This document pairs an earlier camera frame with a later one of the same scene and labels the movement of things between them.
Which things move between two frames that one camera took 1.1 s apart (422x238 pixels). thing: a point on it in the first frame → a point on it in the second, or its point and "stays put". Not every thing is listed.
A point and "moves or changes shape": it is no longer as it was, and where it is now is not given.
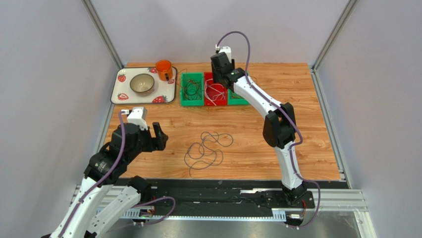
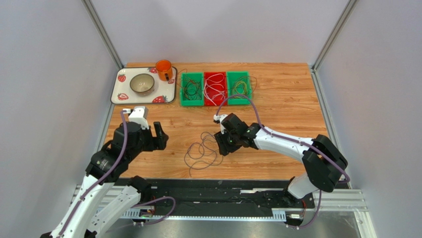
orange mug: [165, 70] stays put
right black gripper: [218, 66] → [225, 139]
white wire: [213, 91] moves or changes shape
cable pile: [207, 153] stays put
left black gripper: [160, 141] stays put
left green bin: [191, 89] stays put
